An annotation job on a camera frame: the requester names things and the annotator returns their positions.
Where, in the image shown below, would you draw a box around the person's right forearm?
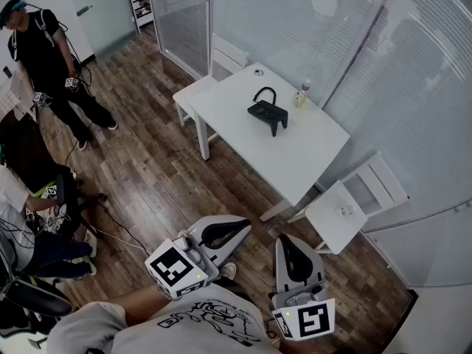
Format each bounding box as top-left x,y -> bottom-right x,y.
279,339 -> 333,354

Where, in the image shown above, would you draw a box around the black device with cable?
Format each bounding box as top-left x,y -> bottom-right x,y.
247,100 -> 289,138

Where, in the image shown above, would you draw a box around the white shelf unit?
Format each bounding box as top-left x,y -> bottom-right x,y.
125,0 -> 156,35

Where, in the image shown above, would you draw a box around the dark brown table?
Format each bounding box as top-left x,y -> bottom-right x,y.
0,109 -> 72,195

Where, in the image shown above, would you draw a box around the white floor cable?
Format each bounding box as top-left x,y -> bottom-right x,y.
87,229 -> 153,254

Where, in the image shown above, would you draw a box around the black floor cable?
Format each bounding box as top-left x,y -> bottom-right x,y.
96,196 -> 149,252

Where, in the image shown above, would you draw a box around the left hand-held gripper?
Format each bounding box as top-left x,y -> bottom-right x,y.
145,215 -> 253,300

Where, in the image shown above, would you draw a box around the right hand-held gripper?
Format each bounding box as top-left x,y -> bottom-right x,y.
271,233 -> 336,343

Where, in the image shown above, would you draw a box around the white table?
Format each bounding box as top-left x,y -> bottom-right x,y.
187,62 -> 351,223

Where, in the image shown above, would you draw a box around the clear plastic drink bottle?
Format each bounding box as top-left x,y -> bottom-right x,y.
292,78 -> 313,109

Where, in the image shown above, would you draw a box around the white wooden chair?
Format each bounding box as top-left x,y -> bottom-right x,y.
172,33 -> 250,150
287,151 -> 410,256

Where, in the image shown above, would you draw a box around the grey printed t-shirt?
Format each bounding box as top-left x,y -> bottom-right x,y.
46,282 -> 282,354

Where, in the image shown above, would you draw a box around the person's left forearm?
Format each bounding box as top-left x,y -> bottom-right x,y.
106,284 -> 174,327

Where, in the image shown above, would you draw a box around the person's white shoe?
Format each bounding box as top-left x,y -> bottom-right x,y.
218,261 -> 238,282

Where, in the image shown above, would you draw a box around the black swivel chair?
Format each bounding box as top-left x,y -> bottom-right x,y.
55,173 -> 108,237

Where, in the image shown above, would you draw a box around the person's black trousers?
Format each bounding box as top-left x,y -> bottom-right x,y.
215,277 -> 260,303

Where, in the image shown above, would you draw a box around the beaded bracelet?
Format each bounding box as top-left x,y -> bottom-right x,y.
157,285 -> 178,302

